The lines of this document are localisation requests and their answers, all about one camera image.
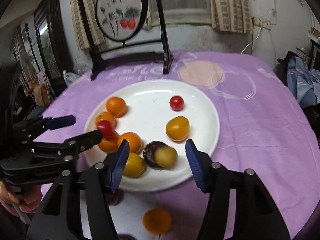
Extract large orange tangerine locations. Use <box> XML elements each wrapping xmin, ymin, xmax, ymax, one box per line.
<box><xmin>98</xmin><ymin>131</ymin><xmax>119</xmax><ymax>154</ymax></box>

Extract small red cherry tomato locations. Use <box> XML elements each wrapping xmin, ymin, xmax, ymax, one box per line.
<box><xmin>96</xmin><ymin>120</ymin><xmax>114</xmax><ymax>139</ymax></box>

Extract orange fruit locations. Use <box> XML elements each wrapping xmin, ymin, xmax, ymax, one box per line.
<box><xmin>142</xmin><ymin>208</ymin><xmax>172</xmax><ymax>235</ymax></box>
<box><xmin>117</xmin><ymin>132</ymin><xmax>143</xmax><ymax>153</ymax></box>

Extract green-yellow large fruit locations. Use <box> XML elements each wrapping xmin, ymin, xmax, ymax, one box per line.
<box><xmin>123</xmin><ymin>152</ymin><xmax>146</xmax><ymax>178</ymax></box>

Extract olive yellow small fruit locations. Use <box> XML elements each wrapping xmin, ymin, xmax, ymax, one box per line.
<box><xmin>154</xmin><ymin>146</ymin><xmax>177</xmax><ymax>168</ymax></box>

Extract yellow-orange round fruit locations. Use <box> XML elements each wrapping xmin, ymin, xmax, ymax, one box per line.
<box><xmin>165</xmin><ymin>116</ymin><xmax>190</xmax><ymax>141</ymax></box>

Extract person's left hand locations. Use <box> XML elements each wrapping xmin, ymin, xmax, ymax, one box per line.
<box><xmin>1</xmin><ymin>181</ymin><xmax>42</xmax><ymax>217</ymax></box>

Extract dark red plum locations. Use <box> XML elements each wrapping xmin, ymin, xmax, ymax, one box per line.
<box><xmin>106</xmin><ymin>189</ymin><xmax>124</xmax><ymax>206</ymax></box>

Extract white plastic bag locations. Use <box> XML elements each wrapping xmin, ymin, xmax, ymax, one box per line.
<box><xmin>63</xmin><ymin>70</ymin><xmax>80</xmax><ymax>87</ymax></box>

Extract dark mangosteen in plate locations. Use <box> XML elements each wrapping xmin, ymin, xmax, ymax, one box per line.
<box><xmin>143</xmin><ymin>141</ymin><xmax>169</xmax><ymax>168</ymax></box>

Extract white oval plate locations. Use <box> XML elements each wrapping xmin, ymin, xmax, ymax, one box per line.
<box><xmin>82</xmin><ymin>78</ymin><xmax>221</xmax><ymax>193</ymax></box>

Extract dark framed mirror cabinet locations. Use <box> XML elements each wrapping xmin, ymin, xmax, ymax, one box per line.
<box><xmin>34</xmin><ymin>0</ymin><xmax>73</xmax><ymax>96</ymax></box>

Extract purple table cloth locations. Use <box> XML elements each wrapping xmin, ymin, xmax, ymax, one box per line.
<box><xmin>36</xmin><ymin>51</ymin><xmax>319</xmax><ymax>239</ymax></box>

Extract round painting black stand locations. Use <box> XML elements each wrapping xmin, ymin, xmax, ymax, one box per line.
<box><xmin>77</xmin><ymin>0</ymin><xmax>174</xmax><ymax>80</ymax></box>

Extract blue cloth pile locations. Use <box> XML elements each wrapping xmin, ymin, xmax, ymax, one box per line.
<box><xmin>287</xmin><ymin>57</ymin><xmax>319</xmax><ymax>108</ymax></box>

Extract left beige curtain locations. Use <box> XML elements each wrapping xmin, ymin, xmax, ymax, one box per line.
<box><xmin>68</xmin><ymin>0</ymin><xmax>107</xmax><ymax>52</ymax></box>

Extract beige curtain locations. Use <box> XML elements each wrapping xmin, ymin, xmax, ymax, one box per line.
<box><xmin>210</xmin><ymin>0</ymin><xmax>253</xmax><ymax>34</ymax></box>
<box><xmin>68</xmin><ymin>0</ymin><xmax>107</xmax><ymax>52</ymax></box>

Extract right beige curtain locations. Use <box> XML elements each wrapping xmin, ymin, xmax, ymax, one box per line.
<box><xmin>210</xmin><ymin>0</ymin><xmax>253</xmax><ymax>34</ymax></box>

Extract white power cable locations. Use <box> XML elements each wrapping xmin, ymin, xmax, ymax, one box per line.
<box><xmin>240</xmin><ymin>26</ymin><xmax>263</xmax><ymax>55</ymax></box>

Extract white wall socket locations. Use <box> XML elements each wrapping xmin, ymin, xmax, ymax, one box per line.
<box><xmin>253</xmin><ymin>17</ymin><xmax>271</xmax><ymax>30</ymax></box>

